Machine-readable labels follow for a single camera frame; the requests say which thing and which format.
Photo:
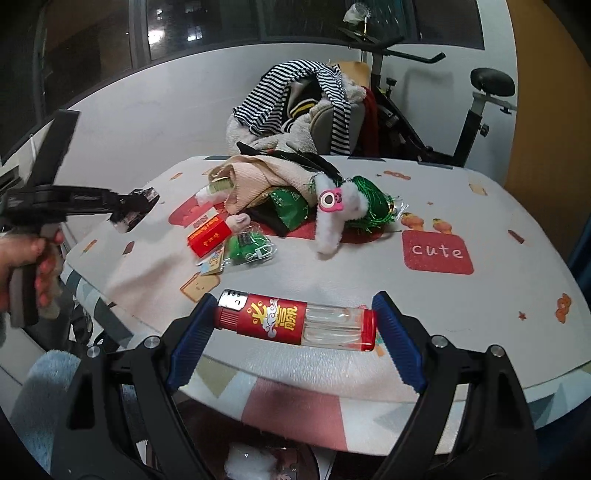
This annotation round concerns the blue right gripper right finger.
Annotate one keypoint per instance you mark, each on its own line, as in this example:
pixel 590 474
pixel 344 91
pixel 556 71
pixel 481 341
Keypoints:
pixel 404 352

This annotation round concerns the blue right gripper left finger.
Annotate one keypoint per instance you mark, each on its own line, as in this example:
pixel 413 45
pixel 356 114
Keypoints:
pixel 185 341

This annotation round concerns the red clear lighter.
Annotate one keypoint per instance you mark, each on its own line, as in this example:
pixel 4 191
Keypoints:
pixel 296 323

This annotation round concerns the red small box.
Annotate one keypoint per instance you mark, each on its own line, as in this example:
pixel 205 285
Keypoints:
pixel 208 236

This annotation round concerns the green plush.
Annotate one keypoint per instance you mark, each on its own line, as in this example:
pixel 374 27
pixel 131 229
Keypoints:
pixel 250 247

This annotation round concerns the pink white plush keychain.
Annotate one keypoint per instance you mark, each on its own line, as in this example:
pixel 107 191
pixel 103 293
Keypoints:
pixel 238 222

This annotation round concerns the green tinsel tassel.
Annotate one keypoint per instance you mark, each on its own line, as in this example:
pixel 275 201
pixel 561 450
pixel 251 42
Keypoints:
pixel 382 208

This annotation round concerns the white green paper cup stack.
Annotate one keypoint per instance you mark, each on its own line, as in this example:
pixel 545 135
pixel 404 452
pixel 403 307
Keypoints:
pixel 215 192

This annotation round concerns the white fluff pink bear charm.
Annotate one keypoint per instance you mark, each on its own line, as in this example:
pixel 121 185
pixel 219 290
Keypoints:
pixel 335 206

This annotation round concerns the green snack bag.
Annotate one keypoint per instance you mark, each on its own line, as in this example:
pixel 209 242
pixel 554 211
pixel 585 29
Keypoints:
pixel 290 207

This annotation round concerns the beige knit cloth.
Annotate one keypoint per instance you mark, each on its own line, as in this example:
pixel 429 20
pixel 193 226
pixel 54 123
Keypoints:
pixel 251 176

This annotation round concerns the white cotton wad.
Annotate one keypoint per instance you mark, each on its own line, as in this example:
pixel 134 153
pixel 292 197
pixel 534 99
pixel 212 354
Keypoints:
pixel 247 462

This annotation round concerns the brown round trash bin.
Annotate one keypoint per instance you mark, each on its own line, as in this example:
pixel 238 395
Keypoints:
pixel 212 433

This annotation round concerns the printed table mat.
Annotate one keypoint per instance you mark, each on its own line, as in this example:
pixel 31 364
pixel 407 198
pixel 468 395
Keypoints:
pixel 478 270

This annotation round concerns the black exercise bike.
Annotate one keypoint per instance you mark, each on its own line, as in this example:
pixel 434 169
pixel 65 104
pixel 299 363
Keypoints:
pixel 445 105

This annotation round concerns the striped shirt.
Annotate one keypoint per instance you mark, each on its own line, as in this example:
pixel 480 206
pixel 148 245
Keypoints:
pixel 279 111

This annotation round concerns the chair with clothes pile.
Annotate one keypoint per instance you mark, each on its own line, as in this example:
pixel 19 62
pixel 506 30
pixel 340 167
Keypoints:
pixel 364 129

